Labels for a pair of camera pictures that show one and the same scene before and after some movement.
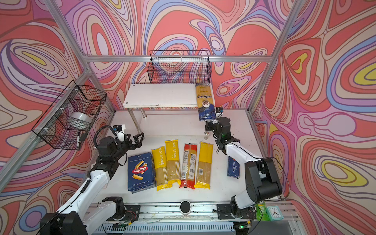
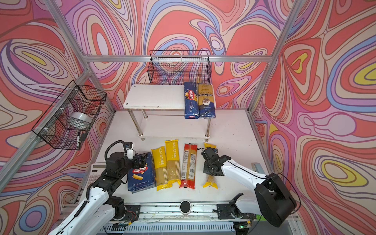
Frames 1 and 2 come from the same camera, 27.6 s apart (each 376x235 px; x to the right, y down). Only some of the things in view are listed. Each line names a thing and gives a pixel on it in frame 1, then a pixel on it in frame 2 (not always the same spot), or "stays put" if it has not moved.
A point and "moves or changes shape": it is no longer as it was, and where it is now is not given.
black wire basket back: x=186 y=67 stays put
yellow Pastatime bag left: x=159 y=157 stays put
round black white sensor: x=185 y=207 stays put
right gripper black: x=208 y=125 to x=206 y=169
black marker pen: x=78 y=139 stays put
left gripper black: x=137 y=145 to x=141 y=161
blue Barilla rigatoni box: x=141 y=173 stays put
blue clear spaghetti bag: x=206 y=106 stays put
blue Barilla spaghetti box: x=233 y=168 moves or changes shape
